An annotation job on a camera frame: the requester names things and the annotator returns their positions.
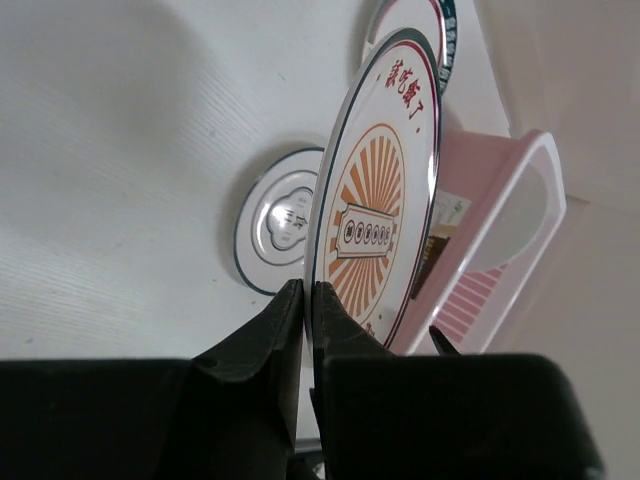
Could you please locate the green rimmed white plate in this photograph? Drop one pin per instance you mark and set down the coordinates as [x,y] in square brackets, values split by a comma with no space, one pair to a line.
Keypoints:
[436,19]

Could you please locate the white plate with characters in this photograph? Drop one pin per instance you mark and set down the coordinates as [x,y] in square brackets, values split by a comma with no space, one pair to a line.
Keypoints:
[272,225]

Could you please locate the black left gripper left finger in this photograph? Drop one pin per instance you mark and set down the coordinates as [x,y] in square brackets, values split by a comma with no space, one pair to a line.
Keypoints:
[228,413]

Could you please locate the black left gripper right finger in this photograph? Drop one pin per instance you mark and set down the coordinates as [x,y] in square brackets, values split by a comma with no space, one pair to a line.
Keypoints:
[488,416]

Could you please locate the orange sunburst plate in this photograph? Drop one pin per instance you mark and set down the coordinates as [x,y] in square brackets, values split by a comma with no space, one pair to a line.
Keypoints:
[374,195]

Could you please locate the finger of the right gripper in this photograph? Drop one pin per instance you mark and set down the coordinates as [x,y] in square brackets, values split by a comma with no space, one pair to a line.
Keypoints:
[441,342]

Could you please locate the pink plastic dish rack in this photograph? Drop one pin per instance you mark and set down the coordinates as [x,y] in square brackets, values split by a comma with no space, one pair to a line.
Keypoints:
[499,203]

